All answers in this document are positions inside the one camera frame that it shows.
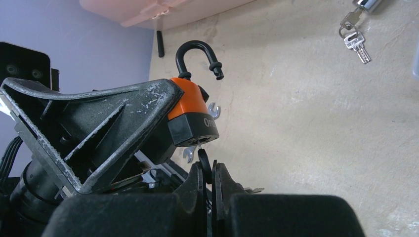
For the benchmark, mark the blue cable lock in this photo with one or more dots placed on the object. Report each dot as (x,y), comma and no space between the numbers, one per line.
(368,6)

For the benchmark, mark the orange black padlock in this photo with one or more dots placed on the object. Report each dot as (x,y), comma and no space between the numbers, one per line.
(194,97)

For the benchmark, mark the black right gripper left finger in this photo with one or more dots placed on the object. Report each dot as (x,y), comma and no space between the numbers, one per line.
(182,213)

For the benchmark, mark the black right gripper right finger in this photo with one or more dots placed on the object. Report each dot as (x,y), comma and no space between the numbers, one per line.
(236,213)

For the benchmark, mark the orange plastic toolbox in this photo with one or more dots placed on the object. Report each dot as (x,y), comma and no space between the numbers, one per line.
(158,14)

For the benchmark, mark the single key with ring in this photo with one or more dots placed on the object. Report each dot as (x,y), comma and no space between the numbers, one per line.
(352,37)

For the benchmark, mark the black-handled tool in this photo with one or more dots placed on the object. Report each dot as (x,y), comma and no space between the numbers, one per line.
(160,44)

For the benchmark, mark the silver open-end wrench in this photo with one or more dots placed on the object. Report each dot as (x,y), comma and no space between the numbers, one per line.
(202,130)

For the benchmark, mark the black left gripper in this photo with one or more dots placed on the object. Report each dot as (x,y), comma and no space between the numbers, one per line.
(82,141)

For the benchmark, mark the black-headed key bunch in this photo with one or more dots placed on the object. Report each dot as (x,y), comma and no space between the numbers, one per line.
(207,170)

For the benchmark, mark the clear plastic screw organizer box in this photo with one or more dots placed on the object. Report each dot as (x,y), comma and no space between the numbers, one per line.
(415,64)

